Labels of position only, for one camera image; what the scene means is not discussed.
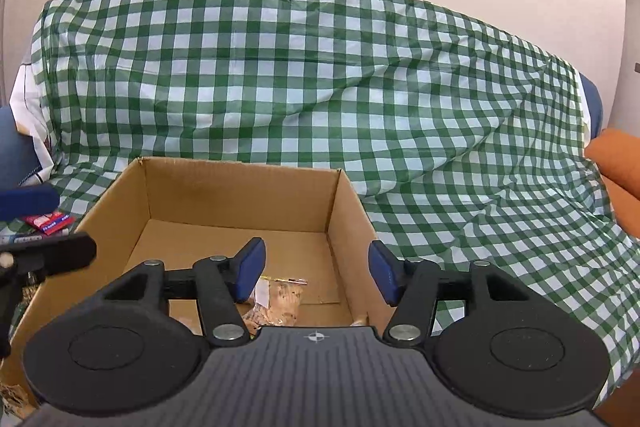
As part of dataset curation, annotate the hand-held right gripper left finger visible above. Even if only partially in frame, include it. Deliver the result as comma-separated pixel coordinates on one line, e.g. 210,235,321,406
95,237,267,348

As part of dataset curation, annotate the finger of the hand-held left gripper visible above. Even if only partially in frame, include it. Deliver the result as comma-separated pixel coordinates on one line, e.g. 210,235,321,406
0,186,60,222
0,233,97,279

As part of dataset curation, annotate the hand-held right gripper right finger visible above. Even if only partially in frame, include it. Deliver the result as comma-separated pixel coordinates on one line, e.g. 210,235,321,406
369,239,538,349

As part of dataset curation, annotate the red snack packet blue end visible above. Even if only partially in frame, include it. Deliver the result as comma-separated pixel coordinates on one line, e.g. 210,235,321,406
22,212,76,235

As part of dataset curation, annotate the clear cracker packet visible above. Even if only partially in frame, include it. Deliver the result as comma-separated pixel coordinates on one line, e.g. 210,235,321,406
242,274,308,339

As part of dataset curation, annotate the cardboard box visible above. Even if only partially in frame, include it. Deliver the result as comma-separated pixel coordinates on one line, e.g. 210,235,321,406
7,156,401,408

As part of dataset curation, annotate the white printed cloth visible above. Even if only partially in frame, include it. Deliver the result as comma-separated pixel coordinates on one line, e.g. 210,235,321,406
10,62,57,184

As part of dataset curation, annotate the green checked tablecloth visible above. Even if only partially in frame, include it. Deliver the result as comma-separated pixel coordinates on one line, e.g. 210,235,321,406
10,0,640,413

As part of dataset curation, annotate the orange cushion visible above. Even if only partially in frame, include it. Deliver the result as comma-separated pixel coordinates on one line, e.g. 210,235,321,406
584,129,640,239

